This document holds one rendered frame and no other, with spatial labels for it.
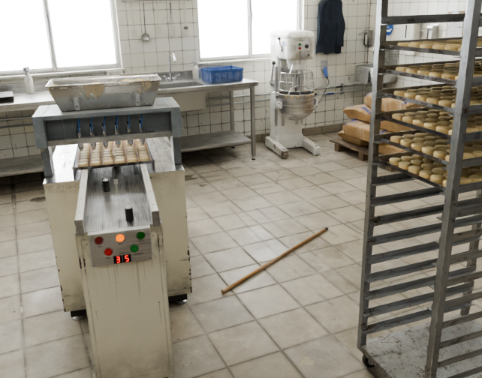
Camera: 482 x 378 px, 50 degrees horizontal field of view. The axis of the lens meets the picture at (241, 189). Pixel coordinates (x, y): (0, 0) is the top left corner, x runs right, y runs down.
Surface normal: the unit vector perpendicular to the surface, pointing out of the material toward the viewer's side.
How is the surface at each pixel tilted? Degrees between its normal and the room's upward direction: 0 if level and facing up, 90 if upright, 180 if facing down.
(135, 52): 90
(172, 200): 90
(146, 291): 90
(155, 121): 90
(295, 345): 0
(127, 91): 115
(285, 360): 0
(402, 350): 0
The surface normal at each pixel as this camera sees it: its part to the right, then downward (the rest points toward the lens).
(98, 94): 0.23, 0.69
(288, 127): 0.26, 0.31
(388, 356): -0.03, -0.94
